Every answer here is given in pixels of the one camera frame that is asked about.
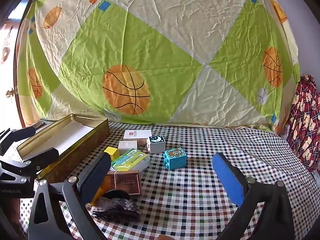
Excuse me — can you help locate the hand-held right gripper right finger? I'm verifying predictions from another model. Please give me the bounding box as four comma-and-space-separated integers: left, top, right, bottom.
212, 152, 294, 240

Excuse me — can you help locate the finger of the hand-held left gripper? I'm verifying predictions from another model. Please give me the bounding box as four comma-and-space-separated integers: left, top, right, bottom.
0, 120, 45, 153
0, 147, 60, 183

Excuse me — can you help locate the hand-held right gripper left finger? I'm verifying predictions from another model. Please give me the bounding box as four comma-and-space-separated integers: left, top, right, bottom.
28, 152, 112, 240

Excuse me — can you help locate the yellow face print block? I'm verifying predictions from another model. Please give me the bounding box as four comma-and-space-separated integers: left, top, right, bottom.
86, 184, 107, 207

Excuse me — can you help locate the gold tin box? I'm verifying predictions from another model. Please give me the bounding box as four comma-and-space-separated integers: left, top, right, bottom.
16, 113, 111, 184

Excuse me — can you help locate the plain yellow block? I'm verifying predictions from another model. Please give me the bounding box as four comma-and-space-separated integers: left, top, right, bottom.
104, 146, 120, 160

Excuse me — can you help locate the black sequined hair clip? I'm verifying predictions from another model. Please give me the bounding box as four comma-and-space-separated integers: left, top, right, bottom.
90, 190, 142, 222

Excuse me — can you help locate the clear case with green label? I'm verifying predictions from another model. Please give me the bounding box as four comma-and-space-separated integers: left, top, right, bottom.
110, 149, 151, 173

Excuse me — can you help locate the small plain white box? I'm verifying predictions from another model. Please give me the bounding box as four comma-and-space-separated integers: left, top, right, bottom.
118, 140, 139, 155

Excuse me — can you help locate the teal bear print block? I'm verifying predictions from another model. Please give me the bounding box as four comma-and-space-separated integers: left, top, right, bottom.
163, 148, 188, 170

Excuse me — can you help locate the white box with red label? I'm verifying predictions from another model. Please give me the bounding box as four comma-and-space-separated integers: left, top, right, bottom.
123, 129, 153, 150

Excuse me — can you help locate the white moon print block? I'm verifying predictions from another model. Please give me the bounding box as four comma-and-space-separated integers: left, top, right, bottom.
146, 135, 167, 154

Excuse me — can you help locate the white paper liner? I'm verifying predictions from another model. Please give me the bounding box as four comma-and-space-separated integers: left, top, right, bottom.
24, 122, 94, 157

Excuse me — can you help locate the checked bed sheet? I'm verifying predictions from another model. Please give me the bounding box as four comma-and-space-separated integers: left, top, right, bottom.
19, 120, 320, 240

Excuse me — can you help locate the wooden door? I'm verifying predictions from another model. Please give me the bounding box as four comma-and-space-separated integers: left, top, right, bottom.
0, 0, 28, 128

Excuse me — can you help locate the red bear print cloth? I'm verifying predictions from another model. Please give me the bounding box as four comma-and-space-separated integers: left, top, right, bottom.
285, 74, 320, 173

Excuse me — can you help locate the basketball print quilt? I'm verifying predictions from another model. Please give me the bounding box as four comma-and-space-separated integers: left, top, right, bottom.
16, 0, 300, 132

